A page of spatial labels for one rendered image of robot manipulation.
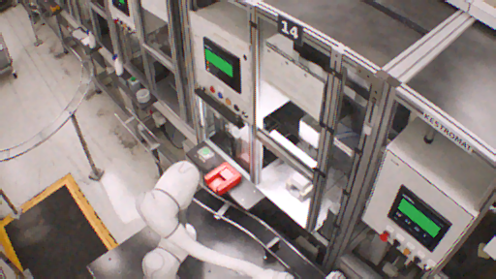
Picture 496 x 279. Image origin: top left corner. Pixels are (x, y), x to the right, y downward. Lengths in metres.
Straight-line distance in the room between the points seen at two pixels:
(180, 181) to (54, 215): 2.19
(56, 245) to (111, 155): 1.06
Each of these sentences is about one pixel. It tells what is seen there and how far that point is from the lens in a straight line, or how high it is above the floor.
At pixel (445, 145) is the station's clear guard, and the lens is 1.32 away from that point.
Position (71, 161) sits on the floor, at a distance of 4.03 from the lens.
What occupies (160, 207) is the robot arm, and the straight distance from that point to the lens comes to 1.63.
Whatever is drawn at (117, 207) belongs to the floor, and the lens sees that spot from 3.54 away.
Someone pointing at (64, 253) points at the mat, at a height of 0.01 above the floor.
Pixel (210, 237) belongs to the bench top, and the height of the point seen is 0.68.
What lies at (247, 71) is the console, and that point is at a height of 1.69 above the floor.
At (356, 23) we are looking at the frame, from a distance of 1.60.
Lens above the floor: 2.83
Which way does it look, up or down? 48 degrees down
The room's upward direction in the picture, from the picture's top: 1 degrees counter-clockwise
